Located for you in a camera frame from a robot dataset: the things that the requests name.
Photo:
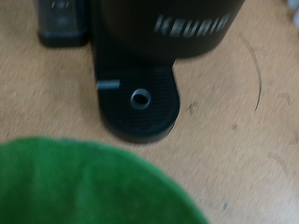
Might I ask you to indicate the black Keurig coffee machine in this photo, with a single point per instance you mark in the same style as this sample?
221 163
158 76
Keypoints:
137 46

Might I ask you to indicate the green lid coffee pod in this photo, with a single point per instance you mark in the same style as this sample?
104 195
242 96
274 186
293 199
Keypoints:
78 186

